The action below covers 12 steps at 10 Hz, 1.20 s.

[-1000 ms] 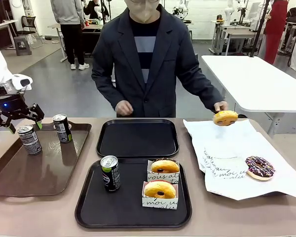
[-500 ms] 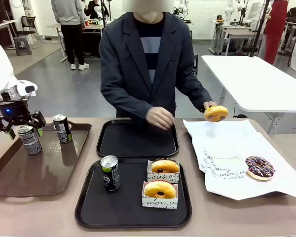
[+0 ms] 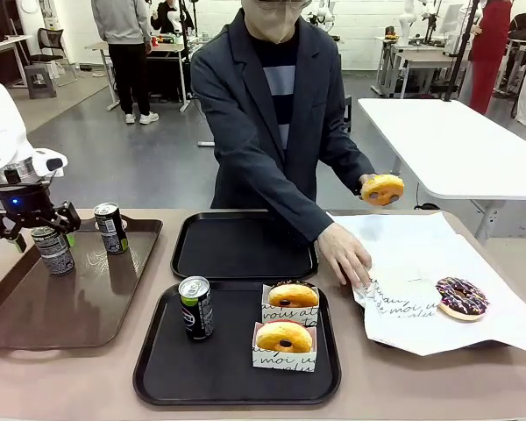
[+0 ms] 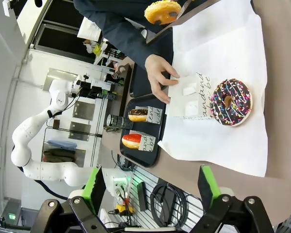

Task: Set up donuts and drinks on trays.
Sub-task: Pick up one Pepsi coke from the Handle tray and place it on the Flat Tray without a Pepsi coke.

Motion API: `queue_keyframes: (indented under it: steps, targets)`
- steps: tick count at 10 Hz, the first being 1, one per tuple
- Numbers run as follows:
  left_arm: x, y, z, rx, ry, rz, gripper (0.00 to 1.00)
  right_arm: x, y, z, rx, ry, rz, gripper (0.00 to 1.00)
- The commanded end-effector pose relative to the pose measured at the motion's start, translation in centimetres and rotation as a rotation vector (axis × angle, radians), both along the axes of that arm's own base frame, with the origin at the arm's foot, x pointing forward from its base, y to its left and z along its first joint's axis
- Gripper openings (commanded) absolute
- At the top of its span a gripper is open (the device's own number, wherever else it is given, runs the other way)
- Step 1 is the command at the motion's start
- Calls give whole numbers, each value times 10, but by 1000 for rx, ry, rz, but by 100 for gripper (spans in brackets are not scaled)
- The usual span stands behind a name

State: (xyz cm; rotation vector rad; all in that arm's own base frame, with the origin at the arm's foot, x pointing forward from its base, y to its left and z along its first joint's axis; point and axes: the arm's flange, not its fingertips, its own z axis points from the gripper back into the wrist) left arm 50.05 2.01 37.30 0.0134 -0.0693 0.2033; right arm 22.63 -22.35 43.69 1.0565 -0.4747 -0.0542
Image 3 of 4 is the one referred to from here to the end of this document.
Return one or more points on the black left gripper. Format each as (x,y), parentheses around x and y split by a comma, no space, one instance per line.
(19,204)

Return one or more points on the black green drink can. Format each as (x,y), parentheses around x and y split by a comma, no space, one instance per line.
(197,311)
(111,228)
(54,256)

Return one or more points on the yellow glazed donut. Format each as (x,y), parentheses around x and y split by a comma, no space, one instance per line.
(383,188)

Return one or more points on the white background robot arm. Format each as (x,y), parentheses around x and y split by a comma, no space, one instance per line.
(324,13)
(407,22)

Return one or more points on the person's left forearm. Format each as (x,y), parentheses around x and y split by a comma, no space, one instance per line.
(350,158)

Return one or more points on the person's right forearm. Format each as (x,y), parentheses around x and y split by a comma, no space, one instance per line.
(298,201)

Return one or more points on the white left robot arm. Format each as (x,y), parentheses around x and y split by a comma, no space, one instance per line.
(0,123)

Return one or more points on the person's right hand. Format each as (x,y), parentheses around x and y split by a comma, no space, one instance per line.
(344,254)

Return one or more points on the person's left hand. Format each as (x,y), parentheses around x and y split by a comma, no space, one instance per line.
(364,180)

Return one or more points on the brown plastic tray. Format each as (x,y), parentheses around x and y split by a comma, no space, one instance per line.
(70,298)

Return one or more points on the grey step stool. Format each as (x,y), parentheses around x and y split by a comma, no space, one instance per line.
(39,72)

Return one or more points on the wooden background desk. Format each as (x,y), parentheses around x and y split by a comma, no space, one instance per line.
(4,41)

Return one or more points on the black office chair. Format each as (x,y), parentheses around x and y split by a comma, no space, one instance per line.
(52,39)

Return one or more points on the person in grey hoodie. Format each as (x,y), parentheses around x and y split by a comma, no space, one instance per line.
(122,44)

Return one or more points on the black plastic tray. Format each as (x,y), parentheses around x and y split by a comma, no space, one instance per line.
(228,377)
(245,250)

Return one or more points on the white background work table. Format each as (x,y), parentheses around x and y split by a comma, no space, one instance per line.
(421,59)
(175,46)

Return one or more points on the person in dark blazer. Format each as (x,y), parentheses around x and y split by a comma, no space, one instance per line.
(245,109)

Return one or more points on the beige face mask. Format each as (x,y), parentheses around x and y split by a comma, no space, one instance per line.
(276,22)

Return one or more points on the white paper sheet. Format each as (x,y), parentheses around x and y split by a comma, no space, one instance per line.
(421,245)

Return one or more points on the chocolate sprinkled donut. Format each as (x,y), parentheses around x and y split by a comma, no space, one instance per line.
(449,289)

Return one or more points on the black tripod pole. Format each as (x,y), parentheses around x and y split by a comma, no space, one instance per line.
(460,52)

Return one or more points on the person in red clothes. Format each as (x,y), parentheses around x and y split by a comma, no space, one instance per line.
(488,44)

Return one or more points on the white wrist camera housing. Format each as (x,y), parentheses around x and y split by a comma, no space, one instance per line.
(52,163)

